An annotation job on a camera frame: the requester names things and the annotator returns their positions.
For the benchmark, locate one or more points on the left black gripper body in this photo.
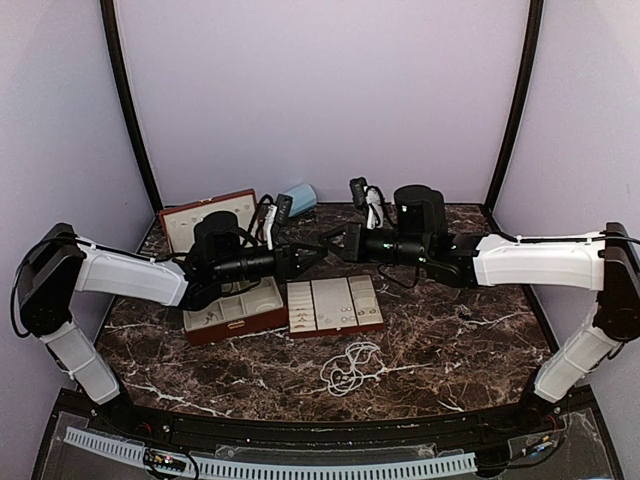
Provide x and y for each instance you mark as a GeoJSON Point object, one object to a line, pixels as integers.
{"type": "Point", "coordinates": [234, 269]}

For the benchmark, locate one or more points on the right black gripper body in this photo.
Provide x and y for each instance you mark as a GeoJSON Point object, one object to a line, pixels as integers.
{"type": "Point", "coordinates": [406, 249]}

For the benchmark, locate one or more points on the large red jewelry box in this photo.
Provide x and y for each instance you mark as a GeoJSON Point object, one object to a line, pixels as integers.
{"type": "Point", "coordinates": [234, 314]}

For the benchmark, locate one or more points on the white bangle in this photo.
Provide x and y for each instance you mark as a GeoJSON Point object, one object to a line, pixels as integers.
{"type": "Point", "coordinates": [265, 307]}

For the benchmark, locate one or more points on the small red jewelry tray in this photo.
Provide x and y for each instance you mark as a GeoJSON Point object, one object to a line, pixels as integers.
{"type": "Point", "coordinates": [334, 306]}

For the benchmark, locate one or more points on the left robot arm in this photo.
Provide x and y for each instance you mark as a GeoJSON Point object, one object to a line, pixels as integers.
{"type": "Point", "coordinates": [63, 263]}

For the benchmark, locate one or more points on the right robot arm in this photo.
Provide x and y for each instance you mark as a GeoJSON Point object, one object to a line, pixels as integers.
{"type": "Point", "coordinates": [605, 262]}

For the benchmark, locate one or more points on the light blue faceted cup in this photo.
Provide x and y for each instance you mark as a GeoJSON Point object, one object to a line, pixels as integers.
{"type": "Point", "coordinates": [304, 198]}

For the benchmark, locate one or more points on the white cable duct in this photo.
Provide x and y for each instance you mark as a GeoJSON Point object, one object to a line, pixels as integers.
{"type": "Point", "coordinates": [242, 463]}

